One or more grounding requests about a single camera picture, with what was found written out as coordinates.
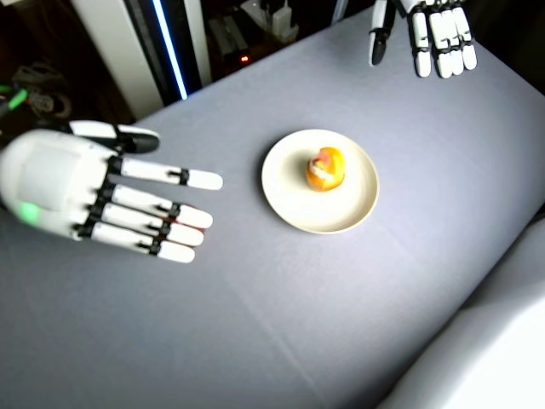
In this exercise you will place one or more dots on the white rounded furniture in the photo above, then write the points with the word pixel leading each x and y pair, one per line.
pixel 489 341

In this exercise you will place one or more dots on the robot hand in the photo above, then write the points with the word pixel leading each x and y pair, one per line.
pixel 51 179
pixel 445 30

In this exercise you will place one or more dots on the white power adapter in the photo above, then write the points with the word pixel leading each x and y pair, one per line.
pixel 284 21

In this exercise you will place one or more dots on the black device with red light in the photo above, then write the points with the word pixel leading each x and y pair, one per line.
pixel 232 42

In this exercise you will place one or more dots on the white pillar panel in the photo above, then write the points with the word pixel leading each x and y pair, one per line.
pixel 115 55

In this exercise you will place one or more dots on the cream round plate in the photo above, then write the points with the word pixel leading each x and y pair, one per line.
pixel 289 200

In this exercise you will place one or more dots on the grey tablecloth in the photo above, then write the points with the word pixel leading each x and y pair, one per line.
pixel 298 298

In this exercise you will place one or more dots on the blue light strip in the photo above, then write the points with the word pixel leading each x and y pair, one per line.
pixel 170 51

